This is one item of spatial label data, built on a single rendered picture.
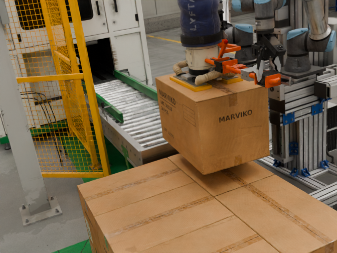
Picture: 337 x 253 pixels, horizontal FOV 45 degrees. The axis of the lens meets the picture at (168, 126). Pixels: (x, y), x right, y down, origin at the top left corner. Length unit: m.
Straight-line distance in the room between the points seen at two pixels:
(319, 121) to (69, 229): 1.94
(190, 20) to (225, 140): 0.64
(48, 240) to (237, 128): 1.66
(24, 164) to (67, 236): 0.63
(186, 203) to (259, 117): 0.58
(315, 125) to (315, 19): 0.91
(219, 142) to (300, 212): 0.50
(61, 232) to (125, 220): 1.13
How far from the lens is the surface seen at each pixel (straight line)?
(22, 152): 3.22
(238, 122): 2.10
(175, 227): 1.99
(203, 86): 2.12
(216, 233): 1.92
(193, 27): 2.15
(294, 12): 2.70
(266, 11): 1.70
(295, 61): 2.47
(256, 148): 2.21
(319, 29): 2.34
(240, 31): 2.82
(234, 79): 2.21
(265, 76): 1.72
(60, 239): 3.09
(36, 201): 3.39
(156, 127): 3.19
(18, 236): 3.28
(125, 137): 2.94
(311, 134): 2.95
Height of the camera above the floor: 1.68
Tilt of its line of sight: 21 degrees down
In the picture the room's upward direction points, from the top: 8 degrees counter-clockwise
